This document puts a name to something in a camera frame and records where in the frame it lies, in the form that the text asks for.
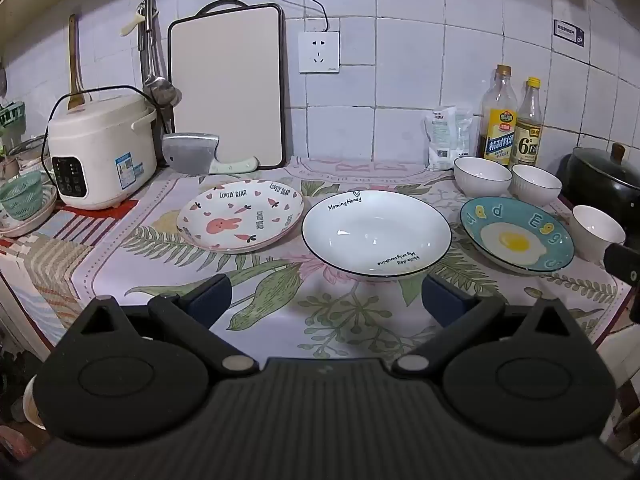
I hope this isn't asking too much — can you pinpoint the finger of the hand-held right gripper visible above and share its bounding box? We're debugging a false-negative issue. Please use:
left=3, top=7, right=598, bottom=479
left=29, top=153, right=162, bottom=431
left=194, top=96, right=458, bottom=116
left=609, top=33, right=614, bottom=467
left=603, top=242, right=640, bottom=285

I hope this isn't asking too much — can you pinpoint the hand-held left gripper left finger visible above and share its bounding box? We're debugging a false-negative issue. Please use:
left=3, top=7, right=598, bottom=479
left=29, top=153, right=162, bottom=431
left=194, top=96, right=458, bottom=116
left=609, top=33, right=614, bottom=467
left=67, top=274, right=258, bottom=379

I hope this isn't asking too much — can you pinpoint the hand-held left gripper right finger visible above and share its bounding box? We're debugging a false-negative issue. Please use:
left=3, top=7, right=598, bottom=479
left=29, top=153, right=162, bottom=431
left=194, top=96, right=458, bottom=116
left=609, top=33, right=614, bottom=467
left=391, top=274, right=596, bottom=380

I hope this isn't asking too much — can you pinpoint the white bowl with dark rim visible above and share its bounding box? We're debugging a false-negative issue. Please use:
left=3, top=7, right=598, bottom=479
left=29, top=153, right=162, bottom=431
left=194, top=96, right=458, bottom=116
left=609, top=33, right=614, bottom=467
left=510, top=164, right=564, bottom=206
left=453, top=156, right=513, bottom=199
left=571, top=205, right=627, bottom=263

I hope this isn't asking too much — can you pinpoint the rabbit print plate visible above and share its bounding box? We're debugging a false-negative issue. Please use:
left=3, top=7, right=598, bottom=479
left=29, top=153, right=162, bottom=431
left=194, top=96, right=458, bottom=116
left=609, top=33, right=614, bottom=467
left=176, top=179, right=305, bottom=255

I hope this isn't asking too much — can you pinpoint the large white deep plate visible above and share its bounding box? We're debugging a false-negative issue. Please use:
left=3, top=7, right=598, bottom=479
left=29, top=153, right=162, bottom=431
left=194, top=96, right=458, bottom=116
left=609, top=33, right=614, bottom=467
left=301, top=190, right=453, bottom=281

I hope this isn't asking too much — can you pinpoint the teal fried egg plate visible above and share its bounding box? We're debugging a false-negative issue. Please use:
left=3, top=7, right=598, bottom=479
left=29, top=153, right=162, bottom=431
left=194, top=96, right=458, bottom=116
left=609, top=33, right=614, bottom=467
left=460, top=196, right=576, bottom=275

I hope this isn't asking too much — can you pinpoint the black cooking pot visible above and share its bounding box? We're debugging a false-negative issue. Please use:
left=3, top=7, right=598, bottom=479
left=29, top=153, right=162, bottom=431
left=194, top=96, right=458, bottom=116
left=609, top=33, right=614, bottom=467
left=555, top=142, right=640, bottom=222

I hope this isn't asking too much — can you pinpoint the black pot lid wooden knob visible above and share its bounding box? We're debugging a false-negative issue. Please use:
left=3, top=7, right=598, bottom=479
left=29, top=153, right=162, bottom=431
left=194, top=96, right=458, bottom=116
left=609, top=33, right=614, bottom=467
left=570, top=143, right=640, bottom=196

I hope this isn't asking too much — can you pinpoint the clear vinegar bottle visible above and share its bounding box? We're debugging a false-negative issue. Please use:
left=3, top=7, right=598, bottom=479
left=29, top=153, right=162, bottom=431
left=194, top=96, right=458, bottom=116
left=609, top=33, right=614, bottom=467
left=510, top=76, right=545, bottom=168

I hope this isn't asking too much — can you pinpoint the white salt bag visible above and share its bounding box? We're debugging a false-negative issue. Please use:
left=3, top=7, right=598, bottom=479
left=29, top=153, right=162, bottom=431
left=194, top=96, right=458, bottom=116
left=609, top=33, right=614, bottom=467
left=452, top=106, right=474, bottom=159
left=425, top=106, right=459, bottom=171

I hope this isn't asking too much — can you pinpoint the striped cloth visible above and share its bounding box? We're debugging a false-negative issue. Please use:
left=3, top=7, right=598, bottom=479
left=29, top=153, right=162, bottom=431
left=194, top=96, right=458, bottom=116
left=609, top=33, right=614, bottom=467
left=0, top=199, right=140, bottom=346

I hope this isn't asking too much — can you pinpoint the yellow label oil bottle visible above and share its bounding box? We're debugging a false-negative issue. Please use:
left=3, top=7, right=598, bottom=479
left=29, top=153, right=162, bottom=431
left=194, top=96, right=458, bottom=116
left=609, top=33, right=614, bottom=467
left=477, top=64, right=519, bottom=166

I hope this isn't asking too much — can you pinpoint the white rice cooker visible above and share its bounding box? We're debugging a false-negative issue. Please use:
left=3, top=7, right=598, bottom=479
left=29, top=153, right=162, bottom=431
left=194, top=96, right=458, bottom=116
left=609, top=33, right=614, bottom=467
left=46, top=85, right=162, bottom=211

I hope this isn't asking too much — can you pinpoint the pale plate under basket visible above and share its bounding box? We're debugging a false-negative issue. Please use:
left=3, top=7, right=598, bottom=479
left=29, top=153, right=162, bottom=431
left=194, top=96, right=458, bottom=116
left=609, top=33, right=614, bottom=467
left=0, top=184, right=59, bottom=239

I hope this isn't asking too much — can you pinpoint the cream cutting board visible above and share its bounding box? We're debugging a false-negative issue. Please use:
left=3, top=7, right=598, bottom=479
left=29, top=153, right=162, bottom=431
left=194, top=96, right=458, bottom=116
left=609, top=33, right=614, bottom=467
left=167, top=1, right=287, bottom=170

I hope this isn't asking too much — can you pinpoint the metal skimmer spoon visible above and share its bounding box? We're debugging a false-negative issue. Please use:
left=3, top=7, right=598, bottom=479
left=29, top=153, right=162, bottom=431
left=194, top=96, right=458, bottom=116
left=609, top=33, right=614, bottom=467
left=150, top=10, right=182, bottom=108

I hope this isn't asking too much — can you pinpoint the green plastic basket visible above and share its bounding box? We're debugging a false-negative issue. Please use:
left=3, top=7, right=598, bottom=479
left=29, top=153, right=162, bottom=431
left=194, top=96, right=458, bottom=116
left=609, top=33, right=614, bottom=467
left=0, top=170, right=45, bottom=221

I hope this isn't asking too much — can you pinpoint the metal ladle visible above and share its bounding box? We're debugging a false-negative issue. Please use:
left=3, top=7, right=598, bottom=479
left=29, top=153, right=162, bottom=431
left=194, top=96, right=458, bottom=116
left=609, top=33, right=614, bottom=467
left=140, top=0, right=173, bottom=106

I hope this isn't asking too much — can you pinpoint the green plastic rack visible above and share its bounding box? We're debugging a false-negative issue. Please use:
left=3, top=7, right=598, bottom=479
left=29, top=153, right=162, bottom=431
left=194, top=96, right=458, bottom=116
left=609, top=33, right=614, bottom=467
left=0, top=101, right=26, bottom=129

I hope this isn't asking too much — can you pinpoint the wooden spatula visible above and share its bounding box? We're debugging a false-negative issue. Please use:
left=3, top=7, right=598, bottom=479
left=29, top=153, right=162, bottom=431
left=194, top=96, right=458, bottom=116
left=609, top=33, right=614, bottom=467
left=67, top=14, right=86, bottom=110

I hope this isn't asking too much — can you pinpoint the steel cleaver with pale handle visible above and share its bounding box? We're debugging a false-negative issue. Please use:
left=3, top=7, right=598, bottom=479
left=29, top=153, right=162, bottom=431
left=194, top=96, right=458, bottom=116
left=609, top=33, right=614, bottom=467
left=161, top=132, right=261, bottom=177

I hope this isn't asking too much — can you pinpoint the dark wall sticker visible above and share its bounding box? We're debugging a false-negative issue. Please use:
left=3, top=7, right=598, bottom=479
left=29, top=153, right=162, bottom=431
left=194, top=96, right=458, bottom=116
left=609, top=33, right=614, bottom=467
left=552, top=19, right=586, bottom=49

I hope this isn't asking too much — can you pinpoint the white wall socket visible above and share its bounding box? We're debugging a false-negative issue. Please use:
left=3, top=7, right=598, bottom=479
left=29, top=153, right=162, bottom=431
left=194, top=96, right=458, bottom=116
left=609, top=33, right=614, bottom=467
left=298, top=31, right=341, bottom=75

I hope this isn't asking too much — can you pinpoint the white-handled hanging utensil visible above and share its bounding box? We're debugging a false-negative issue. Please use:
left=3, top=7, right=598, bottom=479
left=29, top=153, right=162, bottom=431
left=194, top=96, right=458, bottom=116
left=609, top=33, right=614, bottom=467
left=119, top=3, right=149, bottom=37

